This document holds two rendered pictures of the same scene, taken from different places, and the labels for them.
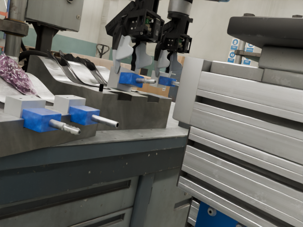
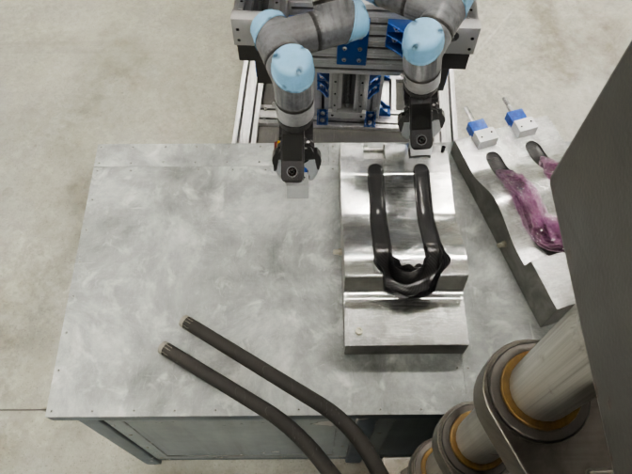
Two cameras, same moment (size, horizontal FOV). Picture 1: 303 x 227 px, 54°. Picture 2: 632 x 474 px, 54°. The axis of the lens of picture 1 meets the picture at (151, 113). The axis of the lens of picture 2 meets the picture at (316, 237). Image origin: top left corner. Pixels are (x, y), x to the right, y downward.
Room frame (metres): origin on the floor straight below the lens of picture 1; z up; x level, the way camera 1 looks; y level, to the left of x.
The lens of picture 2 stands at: (1.51, 0.61, 2.12)
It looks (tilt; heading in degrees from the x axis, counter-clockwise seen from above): 62 degrees down; 229
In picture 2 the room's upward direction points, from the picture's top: straight up
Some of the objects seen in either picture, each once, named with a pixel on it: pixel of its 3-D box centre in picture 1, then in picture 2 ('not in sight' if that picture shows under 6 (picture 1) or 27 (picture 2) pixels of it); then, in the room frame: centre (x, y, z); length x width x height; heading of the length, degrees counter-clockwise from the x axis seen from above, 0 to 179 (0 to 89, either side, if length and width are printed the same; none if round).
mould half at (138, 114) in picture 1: (84, 86); (399, 238); (0.93, 0.22, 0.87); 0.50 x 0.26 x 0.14; 50
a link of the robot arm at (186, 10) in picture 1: (179, 9); (292, 107); (1.02, -0.02, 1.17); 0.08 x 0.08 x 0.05
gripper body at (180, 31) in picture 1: (176, 34); (295, 130); (1.01, -0.03, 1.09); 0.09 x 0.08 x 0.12; 50
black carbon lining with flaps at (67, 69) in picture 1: (87, 71); (405, 221); (0.91, 0.22, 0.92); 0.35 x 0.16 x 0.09; 50
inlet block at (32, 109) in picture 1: (46, 121); (514, 116); (0.45, 0.16, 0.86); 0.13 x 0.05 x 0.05; 67
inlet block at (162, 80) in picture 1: (169, 82); (297, 167); (1.00, -0.04, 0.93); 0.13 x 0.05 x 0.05; 50
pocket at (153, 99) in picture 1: (146, 102); (373, 155); (0.81, 0.02, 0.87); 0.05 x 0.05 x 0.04; 50
